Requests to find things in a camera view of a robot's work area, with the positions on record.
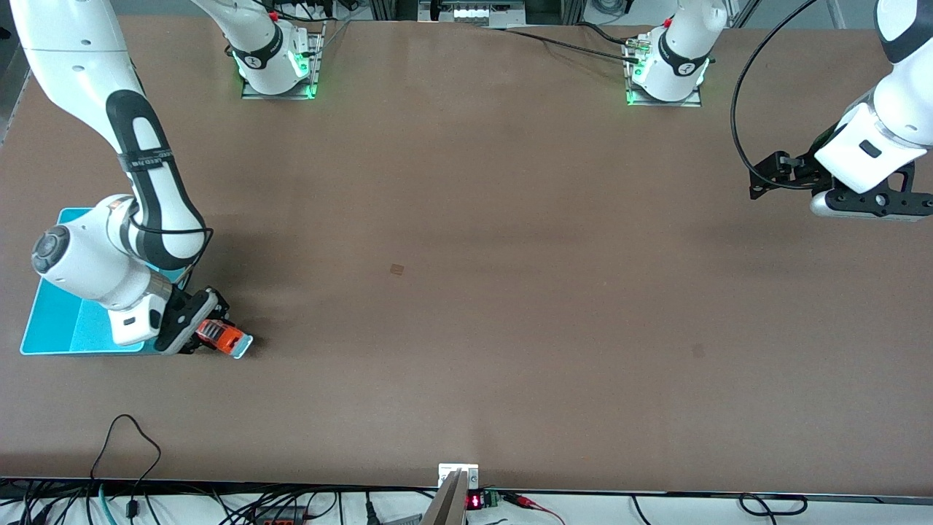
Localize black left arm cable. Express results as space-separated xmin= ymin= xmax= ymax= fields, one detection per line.
xmin=730 ymin=0 xmax=821 ymax=190

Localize white bracket plate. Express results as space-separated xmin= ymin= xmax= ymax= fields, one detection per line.
xmin=438 ymin=464 xmax=480 ymax=489

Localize grey aluminium bar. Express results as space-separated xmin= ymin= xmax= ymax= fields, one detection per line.
xmin=421 ymin=470 xmax=467 ymax=525

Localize black coiled cable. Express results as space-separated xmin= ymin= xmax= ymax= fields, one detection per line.
xmin=738 ymin=494 xmax=808 ymax=517

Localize black looped cable with block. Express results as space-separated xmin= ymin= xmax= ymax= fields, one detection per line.
xmin=89 ymin=414 xmax=163 ymax=525

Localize white light device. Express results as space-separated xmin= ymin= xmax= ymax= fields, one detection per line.
xmin=452 ymin=6 xmax=526 ymax=23

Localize orange toy bus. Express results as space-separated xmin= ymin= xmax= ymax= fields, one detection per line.
xmin=195 ymin=319 xmax=254 ymax=359

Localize orange power strip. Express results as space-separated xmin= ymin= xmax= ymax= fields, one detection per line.
xmin=251 ymin=507 xmax=307 ymax=525

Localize thick black table cable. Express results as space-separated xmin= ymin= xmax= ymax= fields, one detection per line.
xmin=481 ymin=26 xmax=642 ymax=63

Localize short black table cable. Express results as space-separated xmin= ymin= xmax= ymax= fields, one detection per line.
xmin=576 ymin=22 xmax=635 ymax=46

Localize silver aluminium frame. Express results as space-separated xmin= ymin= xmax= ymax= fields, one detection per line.
xmin=368 ymin=0 xmax=587 ymax=30

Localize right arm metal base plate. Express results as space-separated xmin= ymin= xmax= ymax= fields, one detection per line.
xmin=241 ymin=18 xmax=325 ymax=101

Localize blue plastic box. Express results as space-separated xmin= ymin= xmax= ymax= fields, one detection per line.
xmin=20 ymin=208 xmax=190 ymax=357

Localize red clip wires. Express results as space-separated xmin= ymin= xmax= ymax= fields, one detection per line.
xmin=503 ymin=492 xmax=566 ymax=525

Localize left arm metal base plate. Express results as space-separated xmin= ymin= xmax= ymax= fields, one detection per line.
xmin=623 ymin=36 xmax=704 ymax=109

